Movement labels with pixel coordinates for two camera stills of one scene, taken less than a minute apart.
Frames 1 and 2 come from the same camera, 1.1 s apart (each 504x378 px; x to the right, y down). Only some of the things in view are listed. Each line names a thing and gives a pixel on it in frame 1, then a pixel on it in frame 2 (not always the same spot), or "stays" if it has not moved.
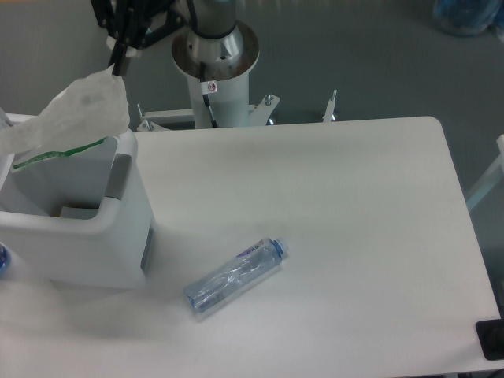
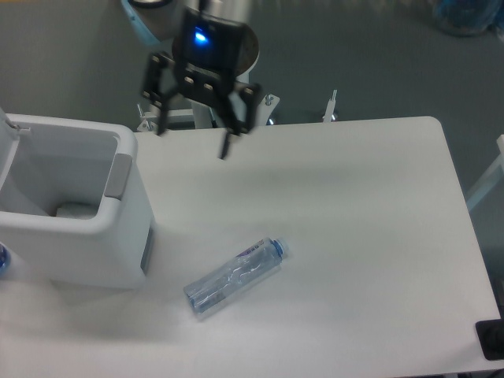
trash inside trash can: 76,212 stays
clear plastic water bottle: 257,261 stays
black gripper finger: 109,18 to 161,84
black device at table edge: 491,335 stays
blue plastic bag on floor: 468,17 stays
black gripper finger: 153,20 to 242,101
